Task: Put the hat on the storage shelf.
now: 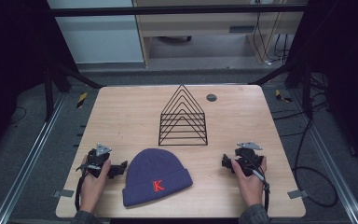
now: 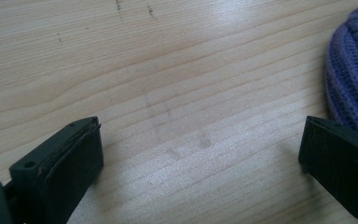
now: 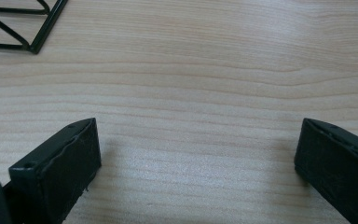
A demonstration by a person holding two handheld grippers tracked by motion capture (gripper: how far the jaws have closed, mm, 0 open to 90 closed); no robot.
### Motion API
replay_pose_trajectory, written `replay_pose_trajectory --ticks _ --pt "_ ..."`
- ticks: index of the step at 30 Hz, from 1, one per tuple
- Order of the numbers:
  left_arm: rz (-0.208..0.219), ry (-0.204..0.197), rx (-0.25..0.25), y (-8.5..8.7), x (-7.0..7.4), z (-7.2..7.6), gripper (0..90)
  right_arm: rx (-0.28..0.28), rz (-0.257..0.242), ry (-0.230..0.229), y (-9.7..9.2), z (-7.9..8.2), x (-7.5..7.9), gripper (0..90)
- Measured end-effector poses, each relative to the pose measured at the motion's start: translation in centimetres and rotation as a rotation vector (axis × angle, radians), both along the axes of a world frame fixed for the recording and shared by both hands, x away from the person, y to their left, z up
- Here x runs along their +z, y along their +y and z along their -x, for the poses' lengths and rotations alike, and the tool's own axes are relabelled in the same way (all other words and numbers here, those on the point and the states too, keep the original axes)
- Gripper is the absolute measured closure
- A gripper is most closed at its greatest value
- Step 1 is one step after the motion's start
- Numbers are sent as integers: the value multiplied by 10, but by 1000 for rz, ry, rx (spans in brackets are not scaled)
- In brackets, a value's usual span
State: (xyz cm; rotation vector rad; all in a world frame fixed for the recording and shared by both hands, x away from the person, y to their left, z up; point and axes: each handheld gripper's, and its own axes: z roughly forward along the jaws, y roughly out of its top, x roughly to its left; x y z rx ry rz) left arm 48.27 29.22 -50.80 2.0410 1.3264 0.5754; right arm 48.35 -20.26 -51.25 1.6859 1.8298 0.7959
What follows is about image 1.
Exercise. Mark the person's left hand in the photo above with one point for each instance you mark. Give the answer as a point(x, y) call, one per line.
point(92, 189)

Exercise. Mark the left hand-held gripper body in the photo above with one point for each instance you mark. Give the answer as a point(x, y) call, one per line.
point(97, 157)

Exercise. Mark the person's right hand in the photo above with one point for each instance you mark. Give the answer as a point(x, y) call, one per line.
point(251, 188)

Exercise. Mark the aluminium floor rail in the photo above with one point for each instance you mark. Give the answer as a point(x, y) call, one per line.
point(28, 158)
point(332, 161)

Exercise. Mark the grey round table grommet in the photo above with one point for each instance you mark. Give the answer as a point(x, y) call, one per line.
point(211, 97)

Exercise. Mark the white cabinet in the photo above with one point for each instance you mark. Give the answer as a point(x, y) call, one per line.
point(99, 37)

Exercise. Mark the light wooden desk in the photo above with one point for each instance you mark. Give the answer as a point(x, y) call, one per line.
point(199, 25)

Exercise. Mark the grey tape strip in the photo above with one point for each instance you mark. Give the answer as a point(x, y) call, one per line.
point(297, 194)
point(63, 193)

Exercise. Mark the dark curtain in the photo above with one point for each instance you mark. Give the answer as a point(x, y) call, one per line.
point(345, 62)
point(12, 62)

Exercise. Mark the purple knit beanie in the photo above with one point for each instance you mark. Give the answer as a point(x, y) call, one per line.
point(154, 174)

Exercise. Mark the yellow black striped tape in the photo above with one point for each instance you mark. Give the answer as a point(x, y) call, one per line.
point(81, 100)
point(282, 95)

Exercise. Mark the black horizontal frame bar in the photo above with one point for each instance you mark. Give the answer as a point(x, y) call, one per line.
point(174, 10)

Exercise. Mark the black metal stand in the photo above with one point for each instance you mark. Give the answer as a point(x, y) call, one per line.
point(48, 93)

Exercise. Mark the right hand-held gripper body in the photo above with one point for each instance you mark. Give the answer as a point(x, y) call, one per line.
point(247, 157)

